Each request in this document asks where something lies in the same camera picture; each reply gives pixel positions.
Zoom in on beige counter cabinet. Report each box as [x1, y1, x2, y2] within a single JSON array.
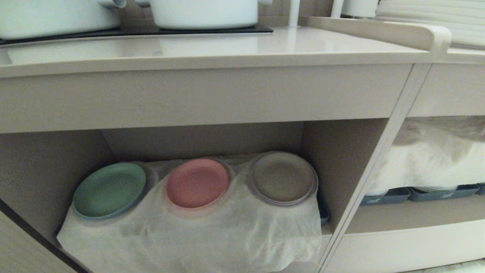
[[0, 27, 485, 273]]

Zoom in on beige plate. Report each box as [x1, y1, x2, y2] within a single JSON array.
[[250, 152, 318, 206]]

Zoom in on pink plate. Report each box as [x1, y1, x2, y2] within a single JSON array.
[[166, 158, 230, 209]]

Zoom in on green plate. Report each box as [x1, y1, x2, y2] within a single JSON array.
[[73, 163, 147, 220]]

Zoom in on white cloth cover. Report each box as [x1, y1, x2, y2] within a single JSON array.
[[57, 152, 322, 273]]

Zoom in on white cooking pot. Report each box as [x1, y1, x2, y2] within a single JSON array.
[[135, 0, 273, 30], [0, 0, 127, 41]]

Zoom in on white pole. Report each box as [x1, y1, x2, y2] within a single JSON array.
[[289, 0, 300, 28]]

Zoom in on black cooktop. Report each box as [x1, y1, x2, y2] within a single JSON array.
[[0, 25, 274, 46]]

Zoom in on dark blue tray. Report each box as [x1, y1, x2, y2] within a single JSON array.
[[408, 184, 481, 202], [360, 187, 411, 206]]

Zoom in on white container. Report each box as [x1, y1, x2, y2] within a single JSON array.
[[331, 0, 379, 19]]

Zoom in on white fluffy cloth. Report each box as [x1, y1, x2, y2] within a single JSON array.
[[365, 117, 485, 196]]

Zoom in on stack of white plates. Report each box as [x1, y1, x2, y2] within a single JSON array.
[[375, 0, 485, 49]]

